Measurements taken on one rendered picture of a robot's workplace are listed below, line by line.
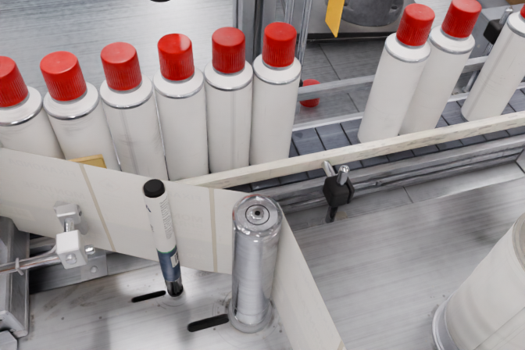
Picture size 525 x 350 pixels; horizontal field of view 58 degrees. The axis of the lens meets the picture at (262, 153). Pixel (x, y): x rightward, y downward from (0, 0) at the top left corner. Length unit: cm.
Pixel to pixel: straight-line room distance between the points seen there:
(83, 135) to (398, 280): 37
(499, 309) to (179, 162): 35
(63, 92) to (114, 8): 54
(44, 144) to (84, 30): 46
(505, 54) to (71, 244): 54
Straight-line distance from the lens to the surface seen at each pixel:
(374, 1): 92
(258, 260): 38
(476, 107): 73
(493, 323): 45
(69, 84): 46
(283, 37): 48
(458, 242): 62
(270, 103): 51
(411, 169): 68
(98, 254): 62
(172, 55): 46
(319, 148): 65
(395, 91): 58
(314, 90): 61
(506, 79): 70
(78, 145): 51
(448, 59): 60
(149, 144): 52
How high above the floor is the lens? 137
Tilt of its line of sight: 50 degrees down
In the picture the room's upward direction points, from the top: 5 degrees clockwise
